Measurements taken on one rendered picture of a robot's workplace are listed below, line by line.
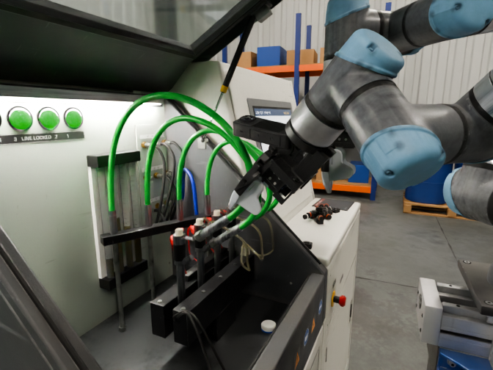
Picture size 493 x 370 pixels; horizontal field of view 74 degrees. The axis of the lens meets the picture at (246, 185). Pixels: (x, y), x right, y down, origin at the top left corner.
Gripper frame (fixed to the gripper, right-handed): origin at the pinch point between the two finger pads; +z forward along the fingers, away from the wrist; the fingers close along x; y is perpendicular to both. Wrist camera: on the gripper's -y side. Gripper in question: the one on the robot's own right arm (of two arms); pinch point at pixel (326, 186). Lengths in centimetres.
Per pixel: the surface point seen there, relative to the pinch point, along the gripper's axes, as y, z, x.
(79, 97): -54, -18, -14
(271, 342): -6.1, 29.4, -13.6
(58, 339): -22, 12, -45
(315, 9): -172, -216, 624
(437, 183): 58, 80, 454
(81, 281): -57, 27, -16
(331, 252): -3.5, 26.4, 28.7
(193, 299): -25.8, 26.3, -11.8
